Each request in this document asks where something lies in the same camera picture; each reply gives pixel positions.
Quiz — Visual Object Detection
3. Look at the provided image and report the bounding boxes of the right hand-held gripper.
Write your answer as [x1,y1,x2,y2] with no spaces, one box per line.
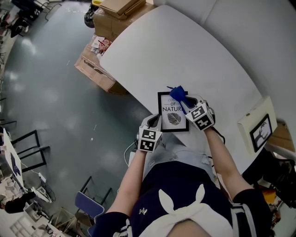
[180,94,216,131]

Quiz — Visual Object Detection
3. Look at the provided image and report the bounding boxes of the white table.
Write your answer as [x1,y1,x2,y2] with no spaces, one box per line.
[99,4,278,176]

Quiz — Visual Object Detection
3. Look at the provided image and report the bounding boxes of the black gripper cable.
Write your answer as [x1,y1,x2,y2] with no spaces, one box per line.
[212,125,226,146]

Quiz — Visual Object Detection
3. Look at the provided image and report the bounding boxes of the blue chair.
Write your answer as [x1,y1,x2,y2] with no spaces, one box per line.
[75,175,113,237]

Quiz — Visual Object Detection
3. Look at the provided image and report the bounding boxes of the brown round stool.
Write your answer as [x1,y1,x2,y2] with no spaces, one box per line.
[74,212,94,227]

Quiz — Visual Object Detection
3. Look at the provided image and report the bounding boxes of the black picture frame nature print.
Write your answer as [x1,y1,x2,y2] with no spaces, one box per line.
[157,91,190,133]

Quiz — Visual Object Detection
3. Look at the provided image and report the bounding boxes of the person's left forearm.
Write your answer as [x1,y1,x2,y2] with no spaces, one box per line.
[106,149,148,215]

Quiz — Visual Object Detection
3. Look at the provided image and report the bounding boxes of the open brown cardboard box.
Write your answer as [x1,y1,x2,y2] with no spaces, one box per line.
[74,34,129,95]

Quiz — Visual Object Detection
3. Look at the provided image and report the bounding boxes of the black office chair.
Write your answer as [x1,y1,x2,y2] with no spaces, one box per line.
[242,150,296,209]

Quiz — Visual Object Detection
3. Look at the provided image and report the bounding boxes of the orange bag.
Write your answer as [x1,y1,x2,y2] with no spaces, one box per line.
[262,188,278,202]

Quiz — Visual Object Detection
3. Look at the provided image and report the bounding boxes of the pile of plastic packets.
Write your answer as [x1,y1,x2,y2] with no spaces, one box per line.
[91,34,113,56]

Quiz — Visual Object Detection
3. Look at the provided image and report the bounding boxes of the white foam board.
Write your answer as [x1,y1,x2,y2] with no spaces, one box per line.
[265,142,296,160]

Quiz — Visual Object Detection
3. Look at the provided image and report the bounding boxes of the person's navy shirt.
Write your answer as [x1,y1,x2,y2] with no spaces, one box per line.
[92,161,272,237]

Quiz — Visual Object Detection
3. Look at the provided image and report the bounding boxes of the black legged work table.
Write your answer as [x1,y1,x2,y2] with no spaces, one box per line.
[2,128,50,186]

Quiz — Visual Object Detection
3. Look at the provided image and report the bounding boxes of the cream flat box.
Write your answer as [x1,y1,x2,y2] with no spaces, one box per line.
[237,96,278,156]

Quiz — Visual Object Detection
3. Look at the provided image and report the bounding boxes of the flat cardboard box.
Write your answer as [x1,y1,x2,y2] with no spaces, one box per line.
[99,0,139,14]
[117,0,148,20]

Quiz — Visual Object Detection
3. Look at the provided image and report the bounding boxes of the black-framed deer antler picture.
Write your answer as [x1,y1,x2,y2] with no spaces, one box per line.
[249,113,273,153]

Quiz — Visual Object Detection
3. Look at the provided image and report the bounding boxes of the clothes rack with dark jackets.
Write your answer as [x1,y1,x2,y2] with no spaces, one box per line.
[11,0,63,22]

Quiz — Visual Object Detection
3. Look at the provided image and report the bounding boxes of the white device with cables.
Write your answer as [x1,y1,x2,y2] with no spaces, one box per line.
[34,187,56,202]

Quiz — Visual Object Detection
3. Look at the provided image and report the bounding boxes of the person's right forearm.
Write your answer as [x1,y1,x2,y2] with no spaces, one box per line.
[204,127,253,202]

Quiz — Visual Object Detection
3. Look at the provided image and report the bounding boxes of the large cardboard box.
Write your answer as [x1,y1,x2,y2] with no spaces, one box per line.
[93,3,158,42]

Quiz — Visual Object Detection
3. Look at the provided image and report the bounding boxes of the person's light jeans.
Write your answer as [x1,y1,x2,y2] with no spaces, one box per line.
[142,133,217,183]

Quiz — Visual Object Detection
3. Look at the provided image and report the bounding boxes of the blue cloth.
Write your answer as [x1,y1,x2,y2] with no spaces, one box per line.
[166,85,188,115]

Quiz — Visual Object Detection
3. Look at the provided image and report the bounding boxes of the dark blue fabric piece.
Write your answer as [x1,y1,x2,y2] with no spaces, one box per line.
[10,154,22,176]

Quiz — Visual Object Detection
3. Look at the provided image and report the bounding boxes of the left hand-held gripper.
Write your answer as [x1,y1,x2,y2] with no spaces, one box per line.
[137,113,163,153]

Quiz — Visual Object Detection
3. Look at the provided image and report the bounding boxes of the black trash bag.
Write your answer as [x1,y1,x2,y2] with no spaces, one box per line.
[84,3,95,29]

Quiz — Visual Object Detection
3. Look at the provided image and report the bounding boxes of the wide brown cardboard box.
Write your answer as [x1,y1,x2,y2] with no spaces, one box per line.
[265,121,296,149]

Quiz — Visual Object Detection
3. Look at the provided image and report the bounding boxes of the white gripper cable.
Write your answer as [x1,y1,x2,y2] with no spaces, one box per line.
[124,140,139,167]

